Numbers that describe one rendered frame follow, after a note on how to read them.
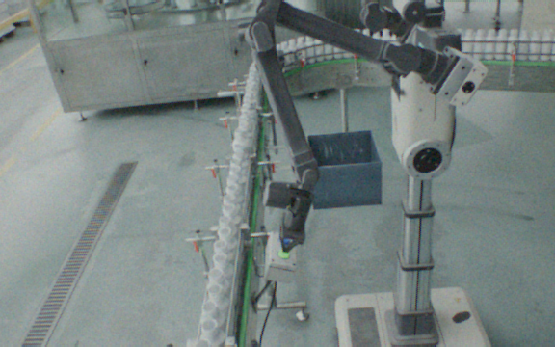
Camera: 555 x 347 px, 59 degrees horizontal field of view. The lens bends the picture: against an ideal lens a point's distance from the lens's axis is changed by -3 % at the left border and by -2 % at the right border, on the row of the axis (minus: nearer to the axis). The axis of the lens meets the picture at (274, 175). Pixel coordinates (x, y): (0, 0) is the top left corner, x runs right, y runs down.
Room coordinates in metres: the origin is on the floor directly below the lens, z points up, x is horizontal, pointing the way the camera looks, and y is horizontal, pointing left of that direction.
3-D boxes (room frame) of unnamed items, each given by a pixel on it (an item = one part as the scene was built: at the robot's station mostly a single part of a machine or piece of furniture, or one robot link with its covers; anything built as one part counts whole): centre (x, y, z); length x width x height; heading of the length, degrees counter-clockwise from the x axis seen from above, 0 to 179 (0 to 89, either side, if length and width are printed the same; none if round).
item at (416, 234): (1.49, -0.51, 0.74); 0.11 x 0.11 x 0.40; 85
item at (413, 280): (1.49, -0.51, 0.49); 0.13 x 0.13 x 0.40; 85
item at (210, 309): (0.88, 0.20, 1.08); 0.06 x 0.06 x 0.17
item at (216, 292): (0.94, 0.19, 1.08); 0.06 x 0.06 x 0.17
